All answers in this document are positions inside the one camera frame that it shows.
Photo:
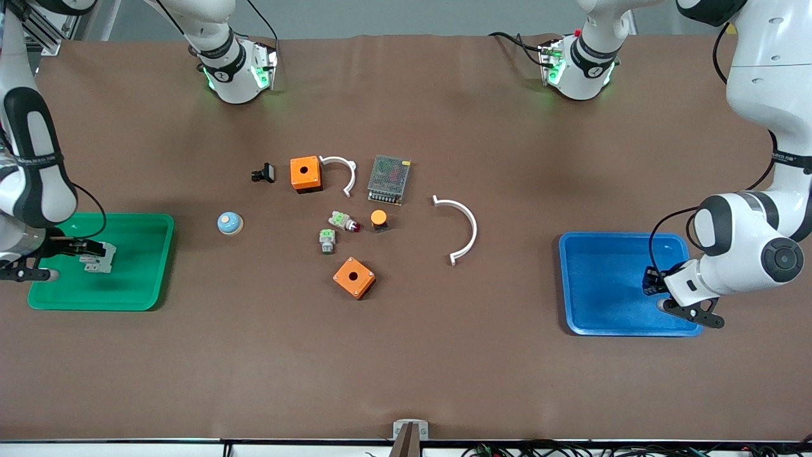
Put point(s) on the small black clamp part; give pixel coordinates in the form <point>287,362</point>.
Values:
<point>265,172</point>

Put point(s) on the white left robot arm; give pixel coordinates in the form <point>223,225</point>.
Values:
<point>761,95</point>

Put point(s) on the green red indicator lamp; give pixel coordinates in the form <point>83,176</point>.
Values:
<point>342,221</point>

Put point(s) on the orange black round button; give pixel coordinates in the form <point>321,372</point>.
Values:
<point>379,219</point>

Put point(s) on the blue dome push button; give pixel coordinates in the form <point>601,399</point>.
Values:
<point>229,223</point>

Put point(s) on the blue plastic tray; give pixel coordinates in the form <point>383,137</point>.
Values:
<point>609,285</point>

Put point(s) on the small white curved clip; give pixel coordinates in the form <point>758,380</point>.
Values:
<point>348,168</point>

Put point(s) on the large white curved clip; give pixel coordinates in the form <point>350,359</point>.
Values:
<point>472,222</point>

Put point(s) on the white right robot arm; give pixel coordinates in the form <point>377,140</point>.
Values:
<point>35,171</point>

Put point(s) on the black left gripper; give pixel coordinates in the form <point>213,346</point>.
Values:
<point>653,277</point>

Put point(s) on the aluminium frame profile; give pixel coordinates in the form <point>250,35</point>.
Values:
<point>54,28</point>

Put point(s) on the white red circuit breaker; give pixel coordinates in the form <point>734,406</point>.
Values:
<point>100,260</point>

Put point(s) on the green plastic tray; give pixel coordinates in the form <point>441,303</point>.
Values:
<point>133,266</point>

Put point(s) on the orange box with hole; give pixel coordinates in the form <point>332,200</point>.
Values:
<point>306,174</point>
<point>354,277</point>

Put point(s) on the grey metal table bracket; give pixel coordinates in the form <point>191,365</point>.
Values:
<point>410,431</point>

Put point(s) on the metal mesh power supply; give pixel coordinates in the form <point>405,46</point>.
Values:
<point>389,179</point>

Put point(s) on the green grey switch module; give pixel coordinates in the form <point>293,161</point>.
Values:
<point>327,241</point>

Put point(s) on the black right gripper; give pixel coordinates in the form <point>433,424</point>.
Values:
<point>56,246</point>

